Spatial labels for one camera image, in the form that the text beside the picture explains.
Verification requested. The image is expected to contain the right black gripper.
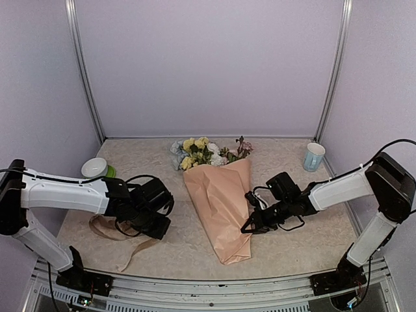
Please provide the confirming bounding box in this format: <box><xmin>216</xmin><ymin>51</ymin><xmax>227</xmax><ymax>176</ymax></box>
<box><xmin>240</xmin><ymin>198</ymin><xmax>293</xmax><ymax>233</ymax></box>

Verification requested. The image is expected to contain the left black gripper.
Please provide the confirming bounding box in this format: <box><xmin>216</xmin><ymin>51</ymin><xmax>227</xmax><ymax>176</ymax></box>
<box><xmin>129</xmin><ymin>207</ymin><xmax>171</xmax><ymax>240</ymax></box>

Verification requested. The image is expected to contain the white bowl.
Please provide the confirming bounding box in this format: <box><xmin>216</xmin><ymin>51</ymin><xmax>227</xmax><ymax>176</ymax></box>
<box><xmin>81</xmin><ymin>157</ymin><xmax>108</xmax><ymax>179</ymax></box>

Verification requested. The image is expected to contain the tan satin ribbon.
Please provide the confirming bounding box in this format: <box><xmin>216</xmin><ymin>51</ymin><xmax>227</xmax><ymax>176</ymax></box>
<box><xmin>88</xmin><ymin>215</ymin><xmax>159</xmax><ymax>273</ymax></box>

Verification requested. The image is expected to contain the yellow rose fake flower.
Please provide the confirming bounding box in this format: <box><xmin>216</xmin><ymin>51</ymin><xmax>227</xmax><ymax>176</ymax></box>
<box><xmin>179</xmin><ymin>137</ymin><xmax>213</xmax><ymax>171</ymax></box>

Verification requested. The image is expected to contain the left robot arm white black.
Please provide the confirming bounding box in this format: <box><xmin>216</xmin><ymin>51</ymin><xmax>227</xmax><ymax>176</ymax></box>
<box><xmin>1</xmin><ymin>159</ymin><xmax>174</xmax><ymax>289</ymax></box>

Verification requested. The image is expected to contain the right aluminium frame post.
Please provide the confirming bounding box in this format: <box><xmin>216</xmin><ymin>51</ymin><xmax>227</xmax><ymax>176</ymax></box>
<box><xmin>314</xmin><ymin>0</ymin><xmax>353</xmax><ymax>142</ymax></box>

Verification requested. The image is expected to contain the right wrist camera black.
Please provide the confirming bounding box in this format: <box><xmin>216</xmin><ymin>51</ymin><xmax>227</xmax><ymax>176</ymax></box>
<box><xmin>244</xmin><ymin>172</ymin><xmax>301</xmax><ymax>210</ymax></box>

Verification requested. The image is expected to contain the front aluminium rail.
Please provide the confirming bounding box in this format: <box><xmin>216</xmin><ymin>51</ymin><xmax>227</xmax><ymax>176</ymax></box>
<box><xmin>31</xmin><ymin>258</ymin><xmax>391</xmax><ymax>312</ymax></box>

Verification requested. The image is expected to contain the left aluminium frame post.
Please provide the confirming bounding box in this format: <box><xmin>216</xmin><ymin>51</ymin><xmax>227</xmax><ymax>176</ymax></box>
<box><xmin>65</xmin><ymin>0</ymin><xmax>107</xmax><ymax>145</ymax></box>

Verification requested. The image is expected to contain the green plate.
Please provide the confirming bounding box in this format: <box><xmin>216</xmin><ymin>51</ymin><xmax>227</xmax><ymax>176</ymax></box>
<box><xmin>103</xmin><ymin>164</ymin><xmax>116</xmax><ymax>178</ymax></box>

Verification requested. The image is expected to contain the blue hydrangea fake flower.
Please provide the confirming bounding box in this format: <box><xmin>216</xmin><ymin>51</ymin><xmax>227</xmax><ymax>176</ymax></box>
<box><xmin>170</xmin><ymin>140</ymin><xmax>188</xmax><ymax>170</ymax></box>

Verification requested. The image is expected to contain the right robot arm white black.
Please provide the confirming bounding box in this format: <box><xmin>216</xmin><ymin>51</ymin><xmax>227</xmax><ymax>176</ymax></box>
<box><xmin>240</xmin><ymin>149</ymin><xmax>415</xmax><ymax>289</ymax></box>

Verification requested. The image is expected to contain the beige wrapping paper sheet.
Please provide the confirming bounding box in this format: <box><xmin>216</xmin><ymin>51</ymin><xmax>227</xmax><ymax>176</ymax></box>
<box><xmin>183</xmin><ymin>159</ymin><xmax>252</xmax><ymax>265</ymax></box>

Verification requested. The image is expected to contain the pink fake flower stem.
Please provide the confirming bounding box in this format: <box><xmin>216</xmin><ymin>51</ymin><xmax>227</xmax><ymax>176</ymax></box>
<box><xmin>236</xmin><ymin>136</ymin><xmax>254</xmax><ymax>159</ymax></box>

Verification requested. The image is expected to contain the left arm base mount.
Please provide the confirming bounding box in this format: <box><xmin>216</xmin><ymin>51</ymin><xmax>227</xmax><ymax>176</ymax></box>
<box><xmin>56</xmin><ymin>271</ymin><xmax>113</xmax><ymax>297</ymax></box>

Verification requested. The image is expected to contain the white rose fake flower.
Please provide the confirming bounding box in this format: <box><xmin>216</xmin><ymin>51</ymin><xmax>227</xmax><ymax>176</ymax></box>
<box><xmin>207</xmin><ymin>142</ymin><xmax>228</xmax><ymax>167</ymax></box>

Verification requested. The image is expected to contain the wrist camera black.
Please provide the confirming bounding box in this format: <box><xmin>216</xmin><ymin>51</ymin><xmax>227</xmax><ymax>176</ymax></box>
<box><xmin>244</xmin><ymin>172</ymin><xmax>301</xmax><ymax>210</ymax></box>
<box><xmin>125</xmin><ymin>174</ymin><xmax>174</xmax><ymax>216</ymax></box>

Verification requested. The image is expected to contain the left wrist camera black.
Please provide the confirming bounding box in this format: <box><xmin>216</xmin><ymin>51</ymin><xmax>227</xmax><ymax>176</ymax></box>
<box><xmin>125</xmin><ymin>174</ymin><xmax>174</xmax><ymax>216</ymax></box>

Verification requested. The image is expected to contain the aluminium frame post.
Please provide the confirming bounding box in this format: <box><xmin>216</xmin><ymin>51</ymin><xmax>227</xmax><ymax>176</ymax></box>
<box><xmin>314</xmin><ymin>0</ymin><xmax>353</xmax><ymax>142</ymax></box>
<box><xmin>65</xmin><ymin>0</ymin><xmax>107</xmax><ymax>145</ymax></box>

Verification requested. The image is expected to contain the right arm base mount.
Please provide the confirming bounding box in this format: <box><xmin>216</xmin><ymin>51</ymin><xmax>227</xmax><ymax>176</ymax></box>
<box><xmin>309</xmin><ymin>270</ymin><xmax>367</xmax><ymax>296</ymax></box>

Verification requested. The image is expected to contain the light blue mug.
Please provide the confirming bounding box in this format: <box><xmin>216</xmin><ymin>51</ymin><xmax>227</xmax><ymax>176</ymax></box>
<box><xmin>303</xmin><ymin>142</ymin><xmax>326</xmax><ymax>172</ymax></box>

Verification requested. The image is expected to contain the mauve bud fake flower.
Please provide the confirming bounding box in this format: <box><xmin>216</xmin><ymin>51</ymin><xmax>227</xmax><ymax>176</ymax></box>
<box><xmin>220</xmin><ymin>147</ymin><xmax>240</xmax><ymax>164</ymax></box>

